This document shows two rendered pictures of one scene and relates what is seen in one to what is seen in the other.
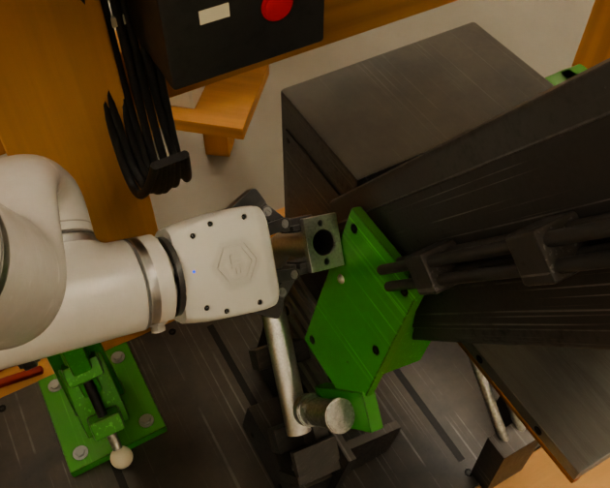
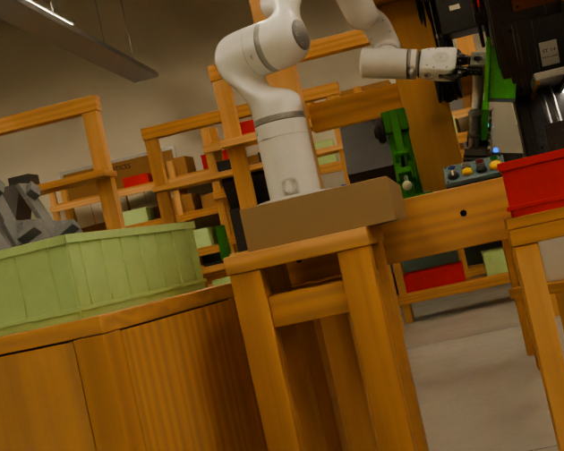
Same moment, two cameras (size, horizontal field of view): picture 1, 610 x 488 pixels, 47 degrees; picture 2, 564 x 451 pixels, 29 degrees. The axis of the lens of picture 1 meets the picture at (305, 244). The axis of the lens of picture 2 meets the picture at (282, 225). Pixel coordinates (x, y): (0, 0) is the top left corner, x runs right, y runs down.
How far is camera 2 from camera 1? 2.81 m
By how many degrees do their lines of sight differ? 63
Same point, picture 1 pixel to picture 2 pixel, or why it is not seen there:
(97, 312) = (390, 54)
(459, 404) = not seen: outside the picture
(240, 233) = (445, 51)
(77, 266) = (389, 47)
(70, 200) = (395, 40)
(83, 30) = (425, 37)
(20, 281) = not seen: outside the picture
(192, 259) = (425, 54)
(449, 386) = not seen: outside the picture
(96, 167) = (429, 97)
